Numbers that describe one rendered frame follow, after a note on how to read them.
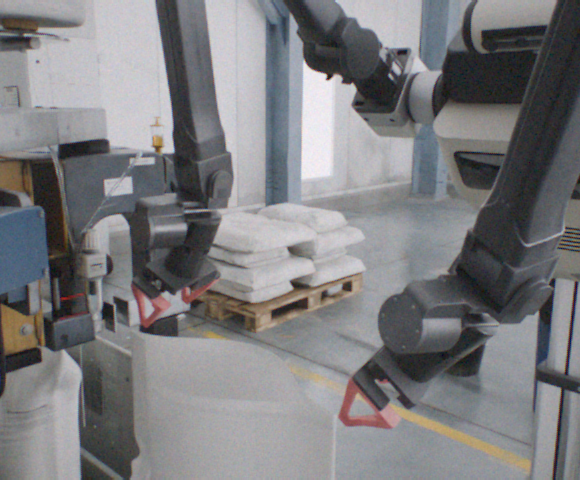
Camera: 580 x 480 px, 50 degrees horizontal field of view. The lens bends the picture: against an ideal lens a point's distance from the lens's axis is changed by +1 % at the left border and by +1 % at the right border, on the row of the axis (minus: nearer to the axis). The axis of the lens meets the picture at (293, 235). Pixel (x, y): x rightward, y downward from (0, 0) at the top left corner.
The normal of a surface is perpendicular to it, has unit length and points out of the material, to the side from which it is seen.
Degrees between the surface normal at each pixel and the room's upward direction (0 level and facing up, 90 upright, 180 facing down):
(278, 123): 90
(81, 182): 90
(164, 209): 99
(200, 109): 96
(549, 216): 108
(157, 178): 90
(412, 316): 79
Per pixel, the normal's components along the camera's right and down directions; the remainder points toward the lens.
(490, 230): -0.89, 0.28
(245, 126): 0.74, 0.15
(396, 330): -0.78, -0.07
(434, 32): -0.67, 0.15
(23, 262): 0.96, 0.07
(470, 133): -0.42, -0.65
